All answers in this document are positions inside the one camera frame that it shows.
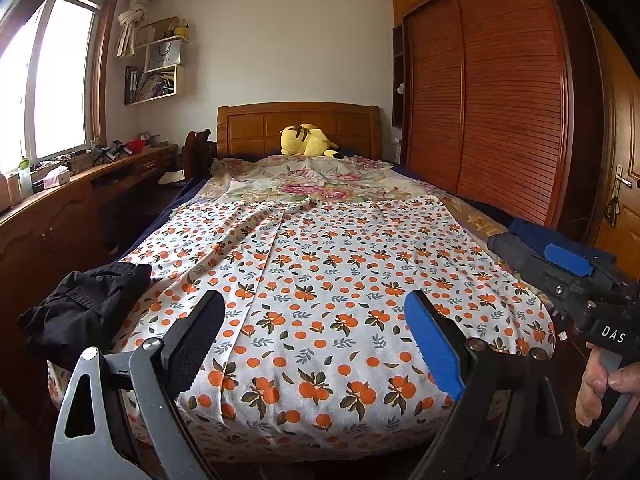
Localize white wall shelf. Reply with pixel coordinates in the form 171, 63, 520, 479
124, 17, 190, 107

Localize metal door handle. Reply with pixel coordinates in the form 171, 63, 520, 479
614, 165, 635, 201

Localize person's right hand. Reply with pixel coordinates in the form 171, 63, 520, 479
575, 347, 640, 426

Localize wooden door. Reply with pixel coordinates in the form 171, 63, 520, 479
590, 10, 640, 266

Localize orange fruit print bed sheet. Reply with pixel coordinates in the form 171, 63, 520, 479
47, 195, 556, 463

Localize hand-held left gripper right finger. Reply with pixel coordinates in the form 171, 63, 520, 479
404, 290, 581, 480

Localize green capped bottle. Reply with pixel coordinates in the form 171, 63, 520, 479
17, 157, 35, 198

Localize long wooden desk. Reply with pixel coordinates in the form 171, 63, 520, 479
0, 144, 180, 411

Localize leaning paper folders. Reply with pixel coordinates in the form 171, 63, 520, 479
137, 72, 177, 101

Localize wood framed window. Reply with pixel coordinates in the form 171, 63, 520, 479
0, 0, 123, 181

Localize dark wooden corner shelf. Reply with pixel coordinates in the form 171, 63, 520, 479
391, 24, 407, 128

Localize dark wooden chair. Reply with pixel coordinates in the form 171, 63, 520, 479
182, 130, 217, 186

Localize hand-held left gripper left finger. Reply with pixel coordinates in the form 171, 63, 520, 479
50, 290, 226, 480

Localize tied beige curtain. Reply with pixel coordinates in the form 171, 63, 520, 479
116, 0, 156, 58

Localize black double-breasted coat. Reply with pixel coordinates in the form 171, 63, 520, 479
19, 262, 153, 371

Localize folded navy clothes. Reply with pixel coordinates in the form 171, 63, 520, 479
509, 218, 617, 266

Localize white paper bag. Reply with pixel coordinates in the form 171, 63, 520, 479
145, 41, 182, 72

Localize black metal device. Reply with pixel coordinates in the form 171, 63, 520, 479
92, 141, 128, 165

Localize yellow plush toy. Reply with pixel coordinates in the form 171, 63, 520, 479
280, 123, 340, 157

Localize wooden louvred wardrobe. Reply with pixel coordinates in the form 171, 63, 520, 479
391, 0, 576, 231

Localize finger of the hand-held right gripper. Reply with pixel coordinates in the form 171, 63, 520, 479
544, 243, 618, 283
522, 252, 601, 306

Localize brown cardboard box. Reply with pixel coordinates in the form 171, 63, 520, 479
136, 16, 178, 48

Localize wooden bed headboard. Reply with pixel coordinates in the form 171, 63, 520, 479
216, 102, 382, 161

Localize pink floral blanket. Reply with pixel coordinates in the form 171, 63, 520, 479
210, 155, 501, 231

